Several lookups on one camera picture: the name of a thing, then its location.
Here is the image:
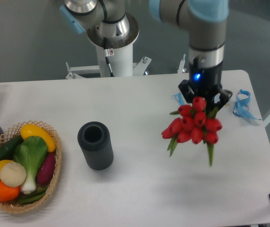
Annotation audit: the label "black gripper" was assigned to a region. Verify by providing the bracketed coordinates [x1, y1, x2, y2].
[178, 61, 233, 113]

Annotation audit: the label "red tulip bouquet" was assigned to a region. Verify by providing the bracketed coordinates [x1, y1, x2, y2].
[161, 96, 222, 166]

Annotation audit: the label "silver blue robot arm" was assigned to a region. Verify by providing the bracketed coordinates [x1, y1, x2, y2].
[60, 0, 232, 113]

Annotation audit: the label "small blue ribbon piece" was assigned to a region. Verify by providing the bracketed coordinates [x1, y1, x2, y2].
[172, 93, 185, 105]

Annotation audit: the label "blue ribbon strip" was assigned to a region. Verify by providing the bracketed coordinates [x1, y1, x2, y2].
[232, 89, 262, 122]

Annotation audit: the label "dark grey ribbed vase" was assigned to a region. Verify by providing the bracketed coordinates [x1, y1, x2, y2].
[77, 122, 114, 171]

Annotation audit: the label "purple sweet potato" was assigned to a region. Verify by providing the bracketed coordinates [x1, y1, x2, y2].
[36, 153, 55, 185]

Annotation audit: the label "green bok choy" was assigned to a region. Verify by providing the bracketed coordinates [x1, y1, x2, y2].
[13, 136, 48, 194]

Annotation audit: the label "woven wicker basket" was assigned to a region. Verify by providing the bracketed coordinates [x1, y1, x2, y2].
[0, 121, 62, 213]

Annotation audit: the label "green bean pods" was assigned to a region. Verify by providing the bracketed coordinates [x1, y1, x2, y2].
[17, 188, 47, 205]

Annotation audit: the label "dark green cucumber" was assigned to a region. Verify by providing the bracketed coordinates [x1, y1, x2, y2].
[0, 135, 24, 161]

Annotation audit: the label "orange fruit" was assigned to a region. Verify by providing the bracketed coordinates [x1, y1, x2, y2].
[0, 181, 20, 202]

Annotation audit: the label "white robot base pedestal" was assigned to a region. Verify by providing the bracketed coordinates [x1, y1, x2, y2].
[65, 38, 152, 79]

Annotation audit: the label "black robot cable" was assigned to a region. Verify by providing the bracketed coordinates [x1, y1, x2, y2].
[103, 37, 115, 78]

